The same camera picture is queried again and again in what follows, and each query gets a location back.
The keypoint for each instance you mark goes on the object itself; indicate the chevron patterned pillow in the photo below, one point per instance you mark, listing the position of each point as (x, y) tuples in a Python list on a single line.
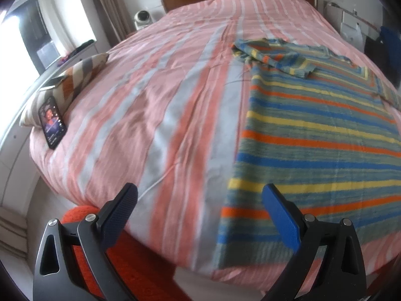
[(73, 81)]

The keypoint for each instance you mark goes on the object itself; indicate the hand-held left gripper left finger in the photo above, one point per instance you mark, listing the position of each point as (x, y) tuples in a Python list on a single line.
[(122, 213)]

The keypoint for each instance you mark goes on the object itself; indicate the beige curtain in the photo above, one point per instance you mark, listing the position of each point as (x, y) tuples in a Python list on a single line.
[(106, 6)]

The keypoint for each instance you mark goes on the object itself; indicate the blue garment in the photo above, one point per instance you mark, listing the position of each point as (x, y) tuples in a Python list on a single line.
[(390, 42)]

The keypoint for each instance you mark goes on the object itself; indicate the multicolour striped knit sweater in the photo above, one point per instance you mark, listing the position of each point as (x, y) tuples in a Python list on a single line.
[(313, 125)]

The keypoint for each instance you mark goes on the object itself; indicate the window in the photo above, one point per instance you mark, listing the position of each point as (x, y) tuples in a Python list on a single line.
[(34, 34)]

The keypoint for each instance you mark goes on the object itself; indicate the orange knitted cloth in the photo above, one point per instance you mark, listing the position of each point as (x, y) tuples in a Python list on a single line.
[(141, 266)]

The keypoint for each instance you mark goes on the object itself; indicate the pink striped bedspread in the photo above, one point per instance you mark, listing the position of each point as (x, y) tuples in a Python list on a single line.
[(163, 106)]

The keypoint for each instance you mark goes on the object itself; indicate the black garment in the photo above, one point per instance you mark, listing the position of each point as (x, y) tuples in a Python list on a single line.
[(372, 50)]

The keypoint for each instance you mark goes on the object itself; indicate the black smartphone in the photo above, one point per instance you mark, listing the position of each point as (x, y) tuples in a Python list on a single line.
[(52, 121)]

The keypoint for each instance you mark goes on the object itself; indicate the white round device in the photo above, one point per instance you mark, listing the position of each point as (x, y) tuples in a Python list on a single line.
[(143, 18)]

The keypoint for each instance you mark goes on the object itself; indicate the white phone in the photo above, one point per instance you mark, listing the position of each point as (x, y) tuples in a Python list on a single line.
[(51, 83)]

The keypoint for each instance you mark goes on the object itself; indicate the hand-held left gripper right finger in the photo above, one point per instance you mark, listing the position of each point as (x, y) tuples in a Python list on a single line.
[(282, 216)]

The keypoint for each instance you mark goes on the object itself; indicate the dark cloth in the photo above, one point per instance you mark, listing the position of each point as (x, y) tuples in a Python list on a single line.
[(82, 46)]

